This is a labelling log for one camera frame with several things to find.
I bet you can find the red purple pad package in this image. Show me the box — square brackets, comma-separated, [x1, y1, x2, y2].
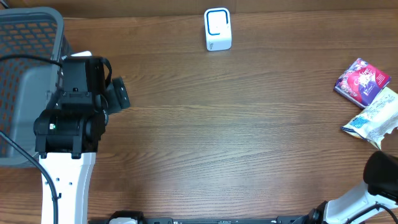
[333, 58, 391, 109]

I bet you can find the yellow snack chip bag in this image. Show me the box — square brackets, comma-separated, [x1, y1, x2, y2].
[340, 87, 397, 150]

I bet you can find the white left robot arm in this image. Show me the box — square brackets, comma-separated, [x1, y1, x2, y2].
[34, 78, 130, 223]

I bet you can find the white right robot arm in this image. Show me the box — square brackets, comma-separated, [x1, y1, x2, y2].
[303, 151, 397, 224]

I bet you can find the white barcode scanner stand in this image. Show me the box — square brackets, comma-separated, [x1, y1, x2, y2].
[204, 7, 232, 52]

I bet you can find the grey plastic mesh basket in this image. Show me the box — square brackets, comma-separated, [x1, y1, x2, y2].
[1, 7, 72, 158]

